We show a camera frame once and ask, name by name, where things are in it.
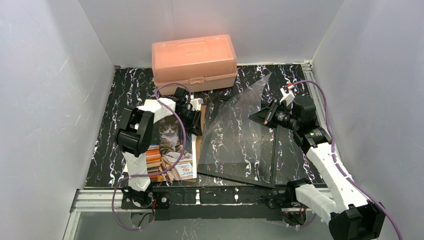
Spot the cat photo print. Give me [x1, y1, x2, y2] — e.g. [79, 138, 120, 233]
[146, 115, 197, 182]

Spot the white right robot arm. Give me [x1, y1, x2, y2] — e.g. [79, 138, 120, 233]
[248, 96, 386, 240]

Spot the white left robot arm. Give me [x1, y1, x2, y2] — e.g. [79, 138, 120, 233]
[115, 87, 203, 192]

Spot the pink plastic storage box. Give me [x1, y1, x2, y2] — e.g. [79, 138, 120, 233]
[152, 34, 238, 95]

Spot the white mat board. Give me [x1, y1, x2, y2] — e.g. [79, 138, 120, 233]
[117, 100, 171, 175]

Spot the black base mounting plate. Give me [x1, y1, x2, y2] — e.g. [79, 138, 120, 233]
[120, 185, 307, 225]

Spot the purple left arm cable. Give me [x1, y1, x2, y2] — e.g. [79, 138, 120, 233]
[111, 82, 195, 232]

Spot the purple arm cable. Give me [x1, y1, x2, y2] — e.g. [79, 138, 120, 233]
[111, 82, 195, 232]
[286, 80, 403, 240]

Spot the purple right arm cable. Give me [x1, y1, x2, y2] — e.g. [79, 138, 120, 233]
[286, 80, 403, 240]

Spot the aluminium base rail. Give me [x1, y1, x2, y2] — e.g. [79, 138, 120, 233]
[62, 187, 379, 240]

